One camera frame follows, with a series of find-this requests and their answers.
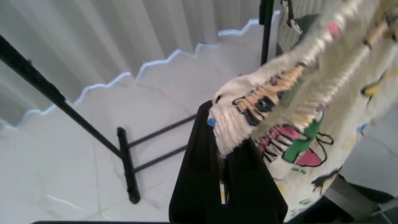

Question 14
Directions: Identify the black clothes rack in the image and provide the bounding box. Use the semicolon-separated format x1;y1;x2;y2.
0;0;275;205

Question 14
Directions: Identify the white laundry basket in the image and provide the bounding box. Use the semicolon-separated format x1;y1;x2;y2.
275;0;327;57

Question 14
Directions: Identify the cream printed garment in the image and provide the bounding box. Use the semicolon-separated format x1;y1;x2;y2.
206;0;398;222

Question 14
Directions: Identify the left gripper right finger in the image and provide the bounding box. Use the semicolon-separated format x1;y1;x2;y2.
224;136;289;224

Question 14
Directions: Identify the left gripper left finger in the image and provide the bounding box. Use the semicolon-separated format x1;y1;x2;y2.
169;99;225;224

